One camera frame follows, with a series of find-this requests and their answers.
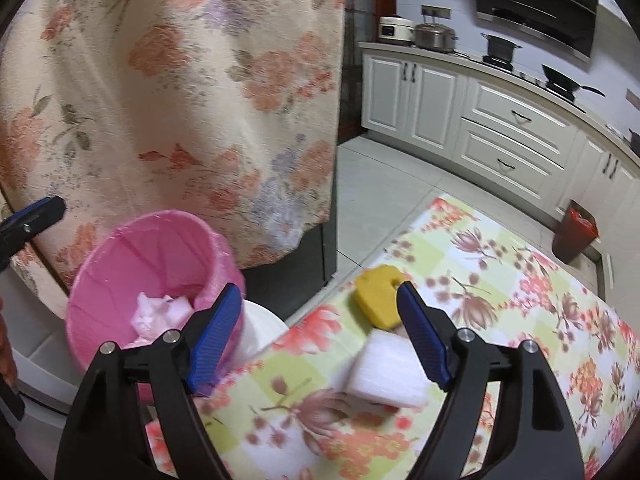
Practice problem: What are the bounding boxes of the person's left hand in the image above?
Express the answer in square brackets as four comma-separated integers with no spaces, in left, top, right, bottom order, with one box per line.
[0,300,19,382]

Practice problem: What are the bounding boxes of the black frying pan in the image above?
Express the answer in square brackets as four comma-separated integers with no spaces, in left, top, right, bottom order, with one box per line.
[541,63,606,99]

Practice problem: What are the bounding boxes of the white rice cooker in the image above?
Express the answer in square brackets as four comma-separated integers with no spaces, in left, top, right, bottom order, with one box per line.
[377,15,416,45]

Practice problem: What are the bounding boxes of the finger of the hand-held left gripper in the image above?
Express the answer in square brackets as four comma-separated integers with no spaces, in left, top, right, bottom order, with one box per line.
[0,195,68,272]
[0,198,52,233]

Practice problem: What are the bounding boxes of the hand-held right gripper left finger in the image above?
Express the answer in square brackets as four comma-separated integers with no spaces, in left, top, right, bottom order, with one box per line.
[54,282,243,480]

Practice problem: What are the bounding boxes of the floral curtain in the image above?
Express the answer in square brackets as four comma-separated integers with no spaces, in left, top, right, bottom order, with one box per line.
[0,0,347,307]

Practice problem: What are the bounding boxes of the dark grey cabinet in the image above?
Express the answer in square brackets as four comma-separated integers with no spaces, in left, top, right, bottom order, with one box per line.
[239,219,339,322]

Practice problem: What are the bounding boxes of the steel pressure cooker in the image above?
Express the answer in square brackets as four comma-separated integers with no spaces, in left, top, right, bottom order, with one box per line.
[413,15,459,54]

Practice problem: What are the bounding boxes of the gas stove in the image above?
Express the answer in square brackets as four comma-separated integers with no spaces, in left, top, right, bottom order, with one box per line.
[482,54,587,112]

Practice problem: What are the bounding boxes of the large white foam block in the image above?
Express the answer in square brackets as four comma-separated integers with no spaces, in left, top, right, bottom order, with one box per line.
[347,332,432,412]

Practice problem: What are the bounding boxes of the white kitchen cabinets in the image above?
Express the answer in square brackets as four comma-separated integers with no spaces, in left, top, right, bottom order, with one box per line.
[358,42,640,257]

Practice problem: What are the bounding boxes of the yellow sponge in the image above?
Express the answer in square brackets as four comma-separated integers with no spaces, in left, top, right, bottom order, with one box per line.
[354,264,407,332]

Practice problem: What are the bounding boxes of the red floor waste bin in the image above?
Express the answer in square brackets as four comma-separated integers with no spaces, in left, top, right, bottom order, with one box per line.
[552,199,600,264]

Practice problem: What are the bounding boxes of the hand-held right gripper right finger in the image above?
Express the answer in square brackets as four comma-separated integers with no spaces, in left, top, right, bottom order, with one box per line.
[396,281,586,480]

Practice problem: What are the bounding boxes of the pink lined waste bin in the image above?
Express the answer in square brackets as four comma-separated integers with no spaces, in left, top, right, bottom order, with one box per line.
[66,208,247,402]

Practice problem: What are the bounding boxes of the black stock pot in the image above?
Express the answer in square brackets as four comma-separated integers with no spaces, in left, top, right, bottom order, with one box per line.
[480,33,522,64]

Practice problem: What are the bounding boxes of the black range hood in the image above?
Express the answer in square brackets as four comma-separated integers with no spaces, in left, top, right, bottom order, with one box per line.
[469,0,600,64]

